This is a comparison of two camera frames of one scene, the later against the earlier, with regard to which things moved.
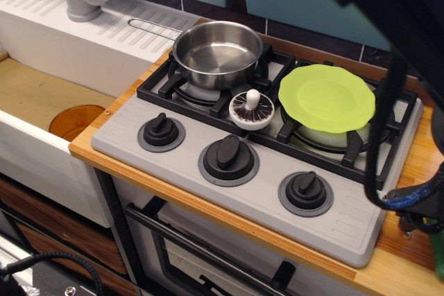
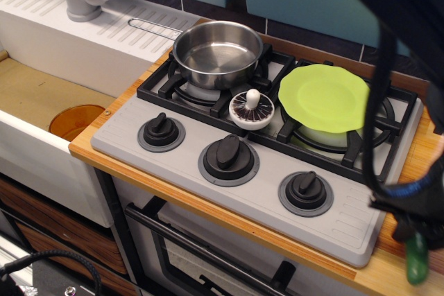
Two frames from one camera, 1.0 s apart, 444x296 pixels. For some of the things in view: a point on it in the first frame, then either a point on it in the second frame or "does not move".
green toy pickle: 437,240 to 417,257
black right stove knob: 306,194 does not move
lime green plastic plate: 327,98 does not move
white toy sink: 58,76 does not move
